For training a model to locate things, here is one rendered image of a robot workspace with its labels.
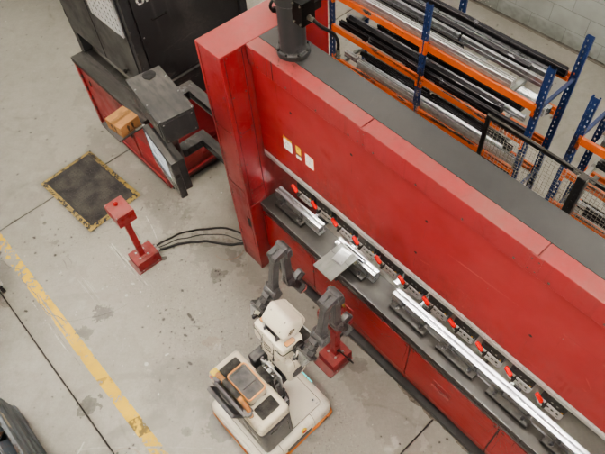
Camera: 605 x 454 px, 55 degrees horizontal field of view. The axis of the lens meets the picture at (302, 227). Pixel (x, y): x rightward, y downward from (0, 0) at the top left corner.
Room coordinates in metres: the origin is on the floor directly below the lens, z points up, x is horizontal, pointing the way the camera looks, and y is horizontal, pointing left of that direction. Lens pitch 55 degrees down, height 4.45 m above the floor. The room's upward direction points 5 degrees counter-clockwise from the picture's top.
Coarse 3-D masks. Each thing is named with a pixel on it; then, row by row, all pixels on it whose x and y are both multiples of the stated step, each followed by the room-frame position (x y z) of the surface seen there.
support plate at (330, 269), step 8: (336, 248) 2.25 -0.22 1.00; (344, 248) 2.24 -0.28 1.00; (328, 256) 2.19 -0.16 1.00; (352, 256) 2.17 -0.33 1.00; (320, 264) 2.13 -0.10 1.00; (328, 264) 2.12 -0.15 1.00; (336, 264) 2.11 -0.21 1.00; (344, 264) 2.11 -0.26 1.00; (328, 272) 2.06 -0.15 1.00; (336, 272) 2.05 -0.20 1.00
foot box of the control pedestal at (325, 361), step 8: (328, 344) 1.92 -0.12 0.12; (344, 344) 1.91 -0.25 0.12; (320, 352) 1.86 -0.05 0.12; (328, 352) 1.85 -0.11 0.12; (344, 352) 1.84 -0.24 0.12; (320, 360) 1.84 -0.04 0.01; (328, 360) 1.79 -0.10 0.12; (336, 360) 1.78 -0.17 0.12; (344, 360) 1.80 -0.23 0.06; (328, 368) 1.76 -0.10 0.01; (336, 368) 1.74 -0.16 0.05; (328, 376) 1.71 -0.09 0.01
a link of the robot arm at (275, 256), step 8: (272, 248) 1.89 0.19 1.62; (280, 248) 1.88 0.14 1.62; (288, 248) 1.87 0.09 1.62; (272, 256) 1.84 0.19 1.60; (280, 256) 1.83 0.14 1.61; (272, 264) 1.82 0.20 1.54; (272, 272) 1.81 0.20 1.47; (272, 280) 1.80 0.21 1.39; (264, 288) 1.83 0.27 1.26; (272, 288) 1.79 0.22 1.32; (272, 296) 1.77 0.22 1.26; (280, 296) 1.79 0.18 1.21
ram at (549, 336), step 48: (288, 96) 2.61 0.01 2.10; (336, 144) 2.28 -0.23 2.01; (336, 192) 2.29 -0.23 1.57; (384, 192) 1.98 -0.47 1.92; (384, 240) 1.95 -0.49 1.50; (432, 240) 1.70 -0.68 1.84; (480, 240) 1.50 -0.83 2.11; (432, 288) 1.64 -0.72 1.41; (480, 288) 1.43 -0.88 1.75; (528, 288) 1.26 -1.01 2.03; (528, 336) 1.17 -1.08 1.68; (576, 336) 1.04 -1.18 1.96; (576, 384) 0.94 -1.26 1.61
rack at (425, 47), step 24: (384, 24) 4.20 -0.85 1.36; (360, 48) 4.77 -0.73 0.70; (432, 48) 3.80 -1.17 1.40; (360, 72) 4.41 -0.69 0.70; (408, 72) 3.97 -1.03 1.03; (480, 72) 3.46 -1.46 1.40; (552, 72) 3.03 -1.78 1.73; (576, 72) 3.34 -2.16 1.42; (552, 96) 3.16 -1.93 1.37; (432, 120) 3.71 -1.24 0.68; (480, 120) 3.36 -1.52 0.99; (528, 120) 3.06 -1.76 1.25; (552, 120) 3.35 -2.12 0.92; (528, 144) 3.03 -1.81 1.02; (504, 168) 3.10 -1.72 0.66
